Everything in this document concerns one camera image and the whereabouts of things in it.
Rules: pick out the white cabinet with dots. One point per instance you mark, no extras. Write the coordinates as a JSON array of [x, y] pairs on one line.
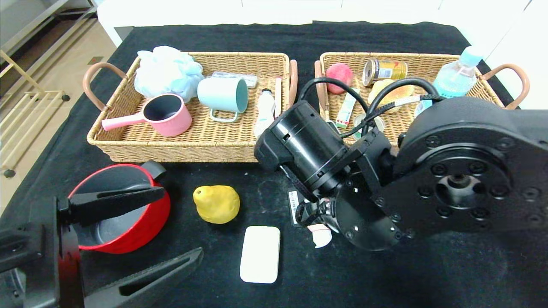
[[192, 13]]

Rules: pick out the clear plastic flat case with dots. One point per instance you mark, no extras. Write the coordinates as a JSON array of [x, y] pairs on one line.
[[239, 78]]

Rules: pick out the clear water bottle blue cap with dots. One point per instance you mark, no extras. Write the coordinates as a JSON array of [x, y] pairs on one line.
[[458, 79]]

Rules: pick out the pink lotion tube white cap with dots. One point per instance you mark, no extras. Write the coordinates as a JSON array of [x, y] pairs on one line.
[[321, 237]]

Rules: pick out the pink plastic water scoop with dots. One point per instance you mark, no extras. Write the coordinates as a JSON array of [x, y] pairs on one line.
[[175, 123]]

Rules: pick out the golden striped bread roll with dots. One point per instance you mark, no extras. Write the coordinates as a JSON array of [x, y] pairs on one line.
[[402, 90]]

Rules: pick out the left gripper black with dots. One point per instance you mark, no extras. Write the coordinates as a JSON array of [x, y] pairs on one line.
[[65, 239]]

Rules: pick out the green chewing gum pack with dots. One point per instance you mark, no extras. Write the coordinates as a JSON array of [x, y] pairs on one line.
[[346, 113]]

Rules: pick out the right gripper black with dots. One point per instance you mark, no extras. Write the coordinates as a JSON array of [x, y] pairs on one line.
[[293, 206]]

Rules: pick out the white bottle with black tip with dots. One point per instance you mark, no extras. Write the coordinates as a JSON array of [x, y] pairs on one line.
[[264, 109]]

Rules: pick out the grey metal shelf frame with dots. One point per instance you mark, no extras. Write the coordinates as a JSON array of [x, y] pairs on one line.
[[21, 17]]

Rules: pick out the yellow drink can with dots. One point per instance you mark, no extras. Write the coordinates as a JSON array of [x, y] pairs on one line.
[[385, 68]]

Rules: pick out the light blue mesh bath pouf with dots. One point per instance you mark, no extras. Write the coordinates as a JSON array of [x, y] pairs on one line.
[[167, 72]]

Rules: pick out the small tin can green label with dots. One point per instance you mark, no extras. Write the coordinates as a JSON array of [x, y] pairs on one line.
[[378, 123]]

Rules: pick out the white soap bar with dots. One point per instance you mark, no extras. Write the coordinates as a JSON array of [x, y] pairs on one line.
[[260, 254]]

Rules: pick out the black table cloth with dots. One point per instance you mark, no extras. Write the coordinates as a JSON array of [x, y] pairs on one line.
[[214, 278]]

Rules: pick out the pink peach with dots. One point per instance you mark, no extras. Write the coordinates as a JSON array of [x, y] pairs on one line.
[[338, 70]]

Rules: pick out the yellow pear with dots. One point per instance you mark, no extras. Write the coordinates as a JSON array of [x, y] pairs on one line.
[[218, 205]]

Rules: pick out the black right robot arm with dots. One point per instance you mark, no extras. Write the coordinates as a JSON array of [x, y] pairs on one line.
[[462, 171]]

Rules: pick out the thin pink and white stick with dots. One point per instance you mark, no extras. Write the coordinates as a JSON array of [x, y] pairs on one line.
[[278, 94]]

